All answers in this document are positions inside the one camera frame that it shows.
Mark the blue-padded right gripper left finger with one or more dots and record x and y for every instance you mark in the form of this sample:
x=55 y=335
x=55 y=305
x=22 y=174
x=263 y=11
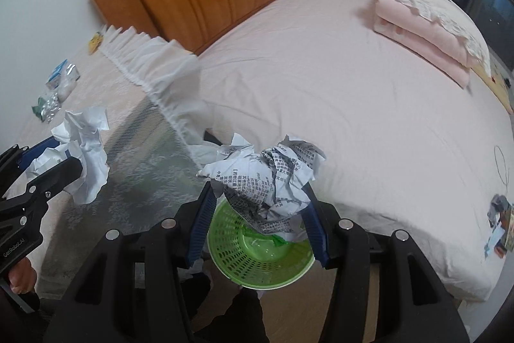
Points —
x=146 y=301

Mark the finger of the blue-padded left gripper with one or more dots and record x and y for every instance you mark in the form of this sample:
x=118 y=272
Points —
x=16 y=159
x=53 y=181

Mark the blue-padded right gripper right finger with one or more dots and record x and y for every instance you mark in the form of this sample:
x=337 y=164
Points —
x=413 y=304

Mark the white paper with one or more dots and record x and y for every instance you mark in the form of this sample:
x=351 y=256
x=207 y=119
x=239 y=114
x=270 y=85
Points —
x=79 y=137

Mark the green white wrapper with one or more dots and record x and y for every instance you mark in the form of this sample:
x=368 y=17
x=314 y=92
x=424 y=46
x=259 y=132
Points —
x=42 y=109

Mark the red silver snack wrapper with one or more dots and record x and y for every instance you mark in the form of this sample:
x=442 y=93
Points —
x=68 y=82

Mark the yellow candy wrapper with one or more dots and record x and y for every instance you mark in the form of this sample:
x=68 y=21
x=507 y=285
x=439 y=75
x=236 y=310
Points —
x=95 y=42

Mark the printed newspaper ball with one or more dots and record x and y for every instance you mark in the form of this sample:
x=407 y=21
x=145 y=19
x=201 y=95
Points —
x=266 y=188

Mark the blue white milk carton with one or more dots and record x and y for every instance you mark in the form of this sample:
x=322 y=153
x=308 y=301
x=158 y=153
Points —
x=53 y=80

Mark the person's left hand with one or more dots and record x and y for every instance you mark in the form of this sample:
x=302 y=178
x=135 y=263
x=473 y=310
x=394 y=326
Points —
x=23 y=277

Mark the green plastic waste basket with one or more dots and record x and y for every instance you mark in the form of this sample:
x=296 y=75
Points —
x=252 y=260

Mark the photos on bed edge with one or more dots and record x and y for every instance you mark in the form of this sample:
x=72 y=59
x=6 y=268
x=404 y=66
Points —
x=500 y=217

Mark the folded pink blanket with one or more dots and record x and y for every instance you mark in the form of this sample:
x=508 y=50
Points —
x=417 y=37

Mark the white lace pillow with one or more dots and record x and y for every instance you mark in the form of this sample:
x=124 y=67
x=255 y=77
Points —
x=442 y=24

